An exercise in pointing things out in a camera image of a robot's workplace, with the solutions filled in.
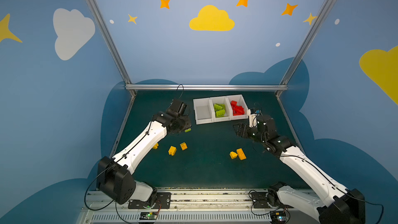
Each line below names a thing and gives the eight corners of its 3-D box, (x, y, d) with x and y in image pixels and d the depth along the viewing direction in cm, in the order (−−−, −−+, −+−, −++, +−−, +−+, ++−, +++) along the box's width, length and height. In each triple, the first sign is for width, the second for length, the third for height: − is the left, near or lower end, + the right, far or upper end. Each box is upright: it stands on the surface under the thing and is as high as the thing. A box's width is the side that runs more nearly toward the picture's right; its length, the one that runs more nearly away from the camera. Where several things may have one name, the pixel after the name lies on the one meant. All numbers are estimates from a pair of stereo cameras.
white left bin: (196, 125, 105) (196, 119, 99) (193, 105, 116) (193, 99, 110) (214, 123, 106) (215, 117, 100) (209, 104, 117) (210, 97, 112)
